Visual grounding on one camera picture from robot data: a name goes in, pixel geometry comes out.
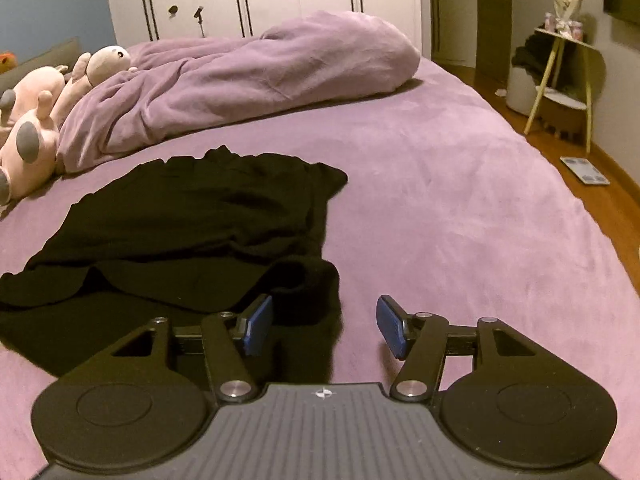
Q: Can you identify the black garment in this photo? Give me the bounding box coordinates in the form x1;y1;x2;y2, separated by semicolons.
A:
1;148;348;382

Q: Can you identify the purple bed sheet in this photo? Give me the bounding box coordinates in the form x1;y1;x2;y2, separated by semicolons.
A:
1;61;639;479

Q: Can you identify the white bathroom scale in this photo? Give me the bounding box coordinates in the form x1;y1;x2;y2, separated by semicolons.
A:
560;156;611;185

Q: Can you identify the purple duvet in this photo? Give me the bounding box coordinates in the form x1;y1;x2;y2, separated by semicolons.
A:
56;11;422;174

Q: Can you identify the white round bin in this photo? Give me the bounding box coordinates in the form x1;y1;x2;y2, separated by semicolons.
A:
506;66;537;116

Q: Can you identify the pink plush pig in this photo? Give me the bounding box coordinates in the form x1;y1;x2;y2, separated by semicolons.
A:
1;66;65;205

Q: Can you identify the yellow legged side table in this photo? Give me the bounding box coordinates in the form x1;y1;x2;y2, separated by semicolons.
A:
523;27;602;155

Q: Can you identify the beige plush bear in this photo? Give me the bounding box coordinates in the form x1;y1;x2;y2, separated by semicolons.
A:
51;46;137;128

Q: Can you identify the orange plush toy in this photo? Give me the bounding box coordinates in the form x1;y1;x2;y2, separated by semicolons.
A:
0;52;17;74

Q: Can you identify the paper wrapped bouquet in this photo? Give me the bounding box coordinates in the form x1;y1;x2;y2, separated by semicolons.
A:
544;0;584;41

